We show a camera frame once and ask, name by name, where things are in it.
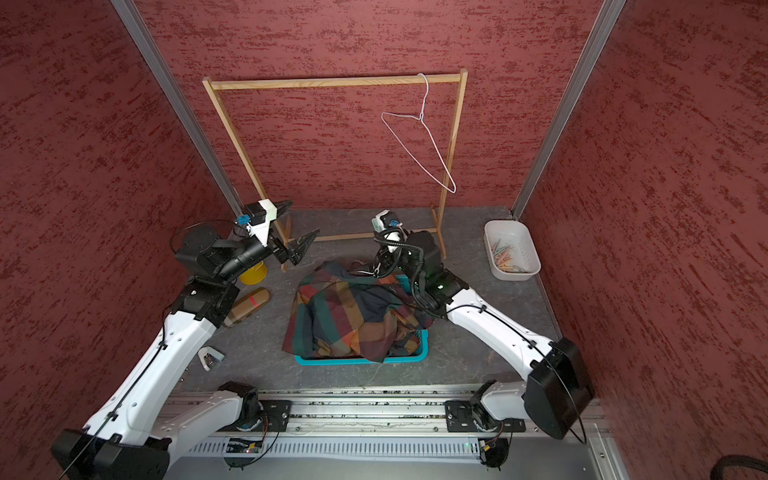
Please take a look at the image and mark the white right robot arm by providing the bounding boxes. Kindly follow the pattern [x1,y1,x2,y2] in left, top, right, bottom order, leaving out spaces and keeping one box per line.
[373,222,594,440]

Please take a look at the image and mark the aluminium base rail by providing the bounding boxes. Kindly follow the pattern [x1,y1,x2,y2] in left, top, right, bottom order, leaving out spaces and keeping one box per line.
[98,383,631,480]

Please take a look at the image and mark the wooden clothes rack frame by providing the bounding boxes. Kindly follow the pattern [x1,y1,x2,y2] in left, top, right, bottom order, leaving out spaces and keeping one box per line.
[202,67,469,258]

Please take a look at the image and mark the aluminium corner post left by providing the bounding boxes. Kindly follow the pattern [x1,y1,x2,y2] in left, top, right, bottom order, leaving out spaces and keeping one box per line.
[110,0,243,217]

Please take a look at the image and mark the small white triangular bracket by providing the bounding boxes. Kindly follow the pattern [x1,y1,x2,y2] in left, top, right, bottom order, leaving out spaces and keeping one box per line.
[197,346,225,372]

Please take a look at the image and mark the aluminium corner post right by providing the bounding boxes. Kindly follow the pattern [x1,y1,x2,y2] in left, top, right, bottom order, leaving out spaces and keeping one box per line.
[510,0,626,221]

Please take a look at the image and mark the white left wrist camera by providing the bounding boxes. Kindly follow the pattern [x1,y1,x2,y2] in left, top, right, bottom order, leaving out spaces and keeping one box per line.
[236,199,278,246]

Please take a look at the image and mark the aluminium corner post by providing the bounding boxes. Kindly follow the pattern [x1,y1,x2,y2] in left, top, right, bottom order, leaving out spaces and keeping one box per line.
[110,0,243,217]
[510,0,626,221]

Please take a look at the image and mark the brown cardboard tube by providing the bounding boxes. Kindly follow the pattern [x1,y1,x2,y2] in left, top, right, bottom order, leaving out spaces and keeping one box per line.
[224,288,271,328]

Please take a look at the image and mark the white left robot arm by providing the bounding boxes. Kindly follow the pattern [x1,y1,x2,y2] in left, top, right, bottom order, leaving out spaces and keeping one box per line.
[51,200,318,479]

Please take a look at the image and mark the teal plastic basket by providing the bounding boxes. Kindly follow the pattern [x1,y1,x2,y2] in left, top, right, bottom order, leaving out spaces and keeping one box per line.
[293,272,430,367]

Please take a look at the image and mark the white wire hanger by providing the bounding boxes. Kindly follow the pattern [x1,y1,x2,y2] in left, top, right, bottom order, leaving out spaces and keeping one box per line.
[380,73,457,194]

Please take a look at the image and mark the yellow metal bucket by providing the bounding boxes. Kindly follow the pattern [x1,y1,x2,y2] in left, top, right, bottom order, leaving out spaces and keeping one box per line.
[238,262,268,286]

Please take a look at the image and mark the white plastic bin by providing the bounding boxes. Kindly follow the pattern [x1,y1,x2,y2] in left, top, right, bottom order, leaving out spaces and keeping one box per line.
[484,220,541,282]

